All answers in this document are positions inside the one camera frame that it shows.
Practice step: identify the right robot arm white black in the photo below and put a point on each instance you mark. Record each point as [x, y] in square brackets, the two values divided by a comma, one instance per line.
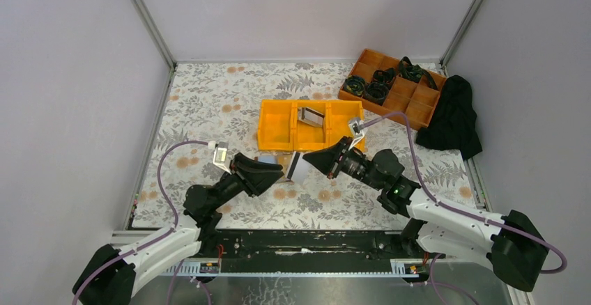
[508, 245]

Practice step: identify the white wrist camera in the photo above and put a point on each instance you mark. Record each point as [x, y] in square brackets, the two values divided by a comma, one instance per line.
[358, 130]
[220, 155]

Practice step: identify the loose dark floral tie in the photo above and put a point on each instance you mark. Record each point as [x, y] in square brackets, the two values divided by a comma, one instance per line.
[414, 73]

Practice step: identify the black cloth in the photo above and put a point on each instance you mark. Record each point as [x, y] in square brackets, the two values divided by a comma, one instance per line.
[453, 124]

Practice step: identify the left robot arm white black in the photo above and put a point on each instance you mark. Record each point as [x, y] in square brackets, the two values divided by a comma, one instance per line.
[114, 276]

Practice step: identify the rolled tie dark brown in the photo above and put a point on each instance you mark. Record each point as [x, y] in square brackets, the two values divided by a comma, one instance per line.
[376, 93]

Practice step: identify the rolled tie dark orange pattern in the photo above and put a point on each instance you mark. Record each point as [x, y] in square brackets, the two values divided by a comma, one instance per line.
[385, 77]

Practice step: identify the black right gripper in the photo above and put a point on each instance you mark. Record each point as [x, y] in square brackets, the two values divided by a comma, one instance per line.
[340, 160]

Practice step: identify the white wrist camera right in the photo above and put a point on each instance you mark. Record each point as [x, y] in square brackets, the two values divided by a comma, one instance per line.
[358, 130]

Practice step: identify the wooden compartment tray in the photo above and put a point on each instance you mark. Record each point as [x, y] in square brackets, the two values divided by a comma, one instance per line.
[416, 101]

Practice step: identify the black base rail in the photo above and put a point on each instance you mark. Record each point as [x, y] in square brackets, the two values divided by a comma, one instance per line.
[308, 253]

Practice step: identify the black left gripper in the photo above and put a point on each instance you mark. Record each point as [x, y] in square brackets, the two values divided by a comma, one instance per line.
[241, 174]

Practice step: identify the yellow plastic bin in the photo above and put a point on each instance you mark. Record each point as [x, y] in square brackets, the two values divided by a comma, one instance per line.
[338, 115]
[308, 138]
[275, 129]

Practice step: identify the white silver credit card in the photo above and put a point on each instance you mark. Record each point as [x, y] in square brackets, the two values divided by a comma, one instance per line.
[298, 169]

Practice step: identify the rolled tie green yellow pattern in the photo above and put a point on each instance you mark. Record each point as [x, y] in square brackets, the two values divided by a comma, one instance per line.
[355, 85]

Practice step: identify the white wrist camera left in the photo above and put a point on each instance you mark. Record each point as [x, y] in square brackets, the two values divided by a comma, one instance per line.
[220, 155]

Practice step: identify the brown leather card holder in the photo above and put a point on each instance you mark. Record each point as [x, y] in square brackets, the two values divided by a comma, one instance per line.
[284, 160]

